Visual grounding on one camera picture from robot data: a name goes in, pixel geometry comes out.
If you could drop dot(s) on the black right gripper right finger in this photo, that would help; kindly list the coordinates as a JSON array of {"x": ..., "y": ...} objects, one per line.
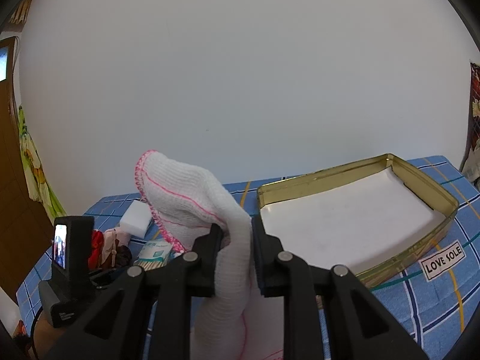
[{"x": 328, "y": 313}]

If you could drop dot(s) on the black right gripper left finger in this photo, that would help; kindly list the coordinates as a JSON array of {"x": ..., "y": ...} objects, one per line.
[{"x": 145, "y": 314}]

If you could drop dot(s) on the cotton swab packet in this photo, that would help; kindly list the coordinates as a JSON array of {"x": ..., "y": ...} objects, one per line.
[{"x": 154, "y": 255}]

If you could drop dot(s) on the blue plaid tablecloth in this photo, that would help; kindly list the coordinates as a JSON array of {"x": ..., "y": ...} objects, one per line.
[{"x": 433, "y": 299}]

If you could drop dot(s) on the pink socks bundle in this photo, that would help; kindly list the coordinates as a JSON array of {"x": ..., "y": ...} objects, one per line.
[{"x": 115, "y": 253}]

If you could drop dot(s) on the red fabric item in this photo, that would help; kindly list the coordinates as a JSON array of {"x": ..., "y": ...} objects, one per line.
[{"x": 95, "y": 258}]

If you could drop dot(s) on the gold metal tin tray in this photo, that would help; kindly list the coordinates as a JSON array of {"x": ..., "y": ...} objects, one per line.
[{"x": 377, "y": 216}]

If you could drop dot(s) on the white sponge block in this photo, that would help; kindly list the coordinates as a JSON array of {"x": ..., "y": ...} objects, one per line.
[{"x": 136, "y": 220}]

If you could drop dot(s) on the brown wooden door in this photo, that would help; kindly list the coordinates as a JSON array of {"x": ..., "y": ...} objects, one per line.
[{"x": 26, "y": 230}]

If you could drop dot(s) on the green yellow hanging cloth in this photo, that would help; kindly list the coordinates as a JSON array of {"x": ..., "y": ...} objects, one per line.
[{"x": 39, "y": 189}]

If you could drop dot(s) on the red patterned hanging cloth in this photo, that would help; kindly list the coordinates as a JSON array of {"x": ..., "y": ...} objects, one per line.
[{"x": 470, "y": 163}]

